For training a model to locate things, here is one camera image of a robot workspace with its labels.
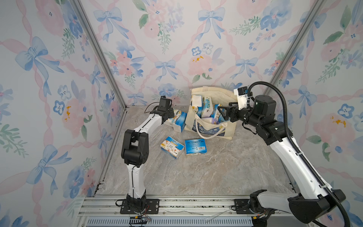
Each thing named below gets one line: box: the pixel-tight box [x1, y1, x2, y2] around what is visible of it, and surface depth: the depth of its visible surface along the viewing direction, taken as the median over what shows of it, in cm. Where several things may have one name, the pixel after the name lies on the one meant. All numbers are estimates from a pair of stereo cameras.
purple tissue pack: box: [211, 117, 220, 125], surface depth 85 cm
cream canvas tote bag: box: [184, 86, 238, 140], surface depth 94 cm
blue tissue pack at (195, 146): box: [184, 138, 208, 156], surface depth 92 cm
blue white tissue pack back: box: [190, 94, 203, 119], surface depth 90 cm
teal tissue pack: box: [201, 96, 214, 118], surface depth 93 cm
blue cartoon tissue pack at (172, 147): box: [160, 136, 185, 160], surface depth 91 cm
